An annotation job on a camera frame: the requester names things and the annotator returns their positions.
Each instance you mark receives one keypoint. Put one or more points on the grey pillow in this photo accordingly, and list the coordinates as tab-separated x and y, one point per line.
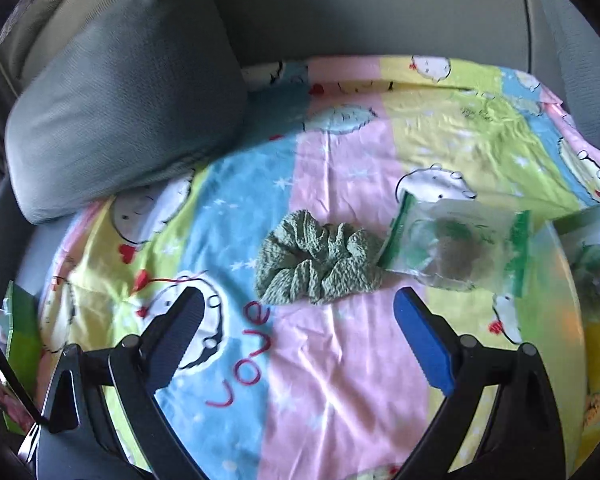
120	95

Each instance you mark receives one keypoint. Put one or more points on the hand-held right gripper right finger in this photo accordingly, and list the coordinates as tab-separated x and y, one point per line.
425	340

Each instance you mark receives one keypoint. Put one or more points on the grey sofa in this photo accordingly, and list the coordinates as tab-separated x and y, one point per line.
370	10

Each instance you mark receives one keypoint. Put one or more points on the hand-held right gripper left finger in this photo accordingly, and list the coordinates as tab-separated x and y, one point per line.
180	340

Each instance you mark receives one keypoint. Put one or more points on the green tissue box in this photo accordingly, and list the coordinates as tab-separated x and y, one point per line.
22	350

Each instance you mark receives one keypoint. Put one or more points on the green scrunchie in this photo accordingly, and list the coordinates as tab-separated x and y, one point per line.
305	260

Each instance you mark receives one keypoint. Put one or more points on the beige cushion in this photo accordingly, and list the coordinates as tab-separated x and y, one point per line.
55	20

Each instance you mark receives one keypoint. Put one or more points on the printed pastel blanket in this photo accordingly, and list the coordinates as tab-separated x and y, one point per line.
330	360

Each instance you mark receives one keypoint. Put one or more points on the clear plastic bag green print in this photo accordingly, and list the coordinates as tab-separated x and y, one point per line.
455	250
597	275

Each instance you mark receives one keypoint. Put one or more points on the grey fuzzy cloth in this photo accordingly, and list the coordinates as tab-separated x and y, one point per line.
2	42

